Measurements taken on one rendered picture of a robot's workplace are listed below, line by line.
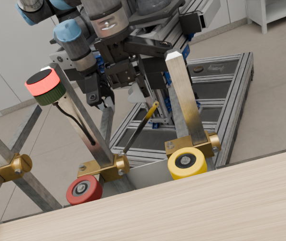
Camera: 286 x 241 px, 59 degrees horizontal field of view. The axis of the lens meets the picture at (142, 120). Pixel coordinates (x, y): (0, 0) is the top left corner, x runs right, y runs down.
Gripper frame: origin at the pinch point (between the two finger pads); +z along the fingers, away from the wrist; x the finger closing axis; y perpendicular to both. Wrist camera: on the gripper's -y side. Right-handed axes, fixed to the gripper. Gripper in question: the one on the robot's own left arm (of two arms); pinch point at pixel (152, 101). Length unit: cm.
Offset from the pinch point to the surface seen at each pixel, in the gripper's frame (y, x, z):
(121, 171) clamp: 13.0, 10.9, 11.0
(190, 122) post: -8.0, 9.6, 2.6
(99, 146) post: 15.1, 9.6, 1.8
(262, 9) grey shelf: -108, -222, 69
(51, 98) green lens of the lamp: 15.2, 15.3, -16.7
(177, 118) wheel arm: -4.3, -4.3, 10.8
